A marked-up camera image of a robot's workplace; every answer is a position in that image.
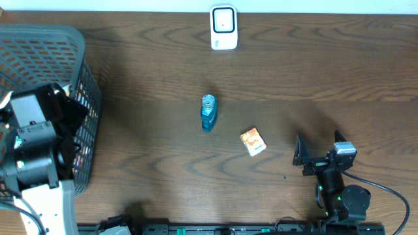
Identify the grey plastic mesh basket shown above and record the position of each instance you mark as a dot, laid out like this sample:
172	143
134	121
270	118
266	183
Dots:
35	55

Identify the small orange snack packet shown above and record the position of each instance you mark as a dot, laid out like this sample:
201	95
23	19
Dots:
253	141

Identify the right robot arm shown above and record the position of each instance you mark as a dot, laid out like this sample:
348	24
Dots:
342	203

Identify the blue mouthwash bottle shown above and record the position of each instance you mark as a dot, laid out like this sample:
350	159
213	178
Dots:
208	112

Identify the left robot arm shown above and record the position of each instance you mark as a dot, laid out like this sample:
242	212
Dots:
37	164

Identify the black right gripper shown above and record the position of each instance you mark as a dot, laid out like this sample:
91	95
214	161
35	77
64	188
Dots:
302	157

